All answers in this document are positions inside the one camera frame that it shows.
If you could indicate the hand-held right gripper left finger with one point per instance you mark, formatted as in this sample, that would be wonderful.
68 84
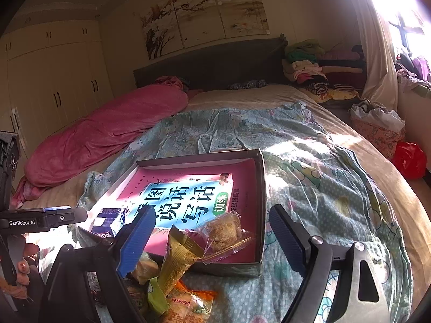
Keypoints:
136 242

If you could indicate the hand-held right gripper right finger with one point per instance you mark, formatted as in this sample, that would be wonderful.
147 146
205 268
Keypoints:
286 239

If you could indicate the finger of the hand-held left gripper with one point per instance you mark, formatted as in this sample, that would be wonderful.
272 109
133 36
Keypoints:
67 217

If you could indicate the yellow cake packet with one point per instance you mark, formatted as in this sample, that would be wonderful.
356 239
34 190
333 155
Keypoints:
144 268

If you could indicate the blue snack packet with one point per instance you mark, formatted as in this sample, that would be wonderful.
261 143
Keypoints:
107 223

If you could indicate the gold snack packet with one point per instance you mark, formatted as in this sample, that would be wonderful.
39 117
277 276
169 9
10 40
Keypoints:
178 259

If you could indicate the clear round cake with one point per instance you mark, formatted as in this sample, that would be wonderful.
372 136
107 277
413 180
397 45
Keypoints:
136 297

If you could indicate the light green snack packet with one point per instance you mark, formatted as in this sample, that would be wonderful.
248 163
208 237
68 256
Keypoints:
156 296

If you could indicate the grey cardboard box tray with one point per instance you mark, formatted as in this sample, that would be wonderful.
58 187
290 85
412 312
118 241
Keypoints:
251 188

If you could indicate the clear brown pastry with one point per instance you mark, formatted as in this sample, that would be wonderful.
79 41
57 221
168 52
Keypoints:
224 232

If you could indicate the orange snack packet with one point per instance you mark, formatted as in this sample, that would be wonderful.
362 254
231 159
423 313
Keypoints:
188 304

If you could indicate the person's left hand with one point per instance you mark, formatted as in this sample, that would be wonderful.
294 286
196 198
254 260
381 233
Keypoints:
23 267

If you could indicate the pink blanket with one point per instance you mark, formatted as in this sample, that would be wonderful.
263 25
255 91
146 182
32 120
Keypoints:
101 131

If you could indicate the cream wardrobe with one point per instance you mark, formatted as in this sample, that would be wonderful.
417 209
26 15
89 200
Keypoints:
67 74

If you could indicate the beige bed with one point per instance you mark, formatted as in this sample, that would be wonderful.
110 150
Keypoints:
370 161

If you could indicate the pink floral laundry bag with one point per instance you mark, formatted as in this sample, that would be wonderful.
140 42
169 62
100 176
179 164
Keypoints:
377 134

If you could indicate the red plastic bag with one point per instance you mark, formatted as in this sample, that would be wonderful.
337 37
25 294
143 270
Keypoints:
409 159

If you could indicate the dark floral cloth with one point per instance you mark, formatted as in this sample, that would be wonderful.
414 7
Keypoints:
245 84

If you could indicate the pile of folded clothes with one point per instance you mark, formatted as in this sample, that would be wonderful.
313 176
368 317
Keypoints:
309 70

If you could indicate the dark headboard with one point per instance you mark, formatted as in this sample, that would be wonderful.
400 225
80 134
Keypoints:
219 64

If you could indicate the beige curtain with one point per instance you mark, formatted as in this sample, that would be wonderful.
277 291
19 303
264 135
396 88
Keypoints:
377 57

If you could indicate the clothes on windowsill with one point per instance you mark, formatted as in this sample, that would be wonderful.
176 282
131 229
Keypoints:
412 72

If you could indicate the window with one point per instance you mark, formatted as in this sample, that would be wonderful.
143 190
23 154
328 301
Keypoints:
410 27

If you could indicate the flower wall painting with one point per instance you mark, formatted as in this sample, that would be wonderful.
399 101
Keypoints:
202 16

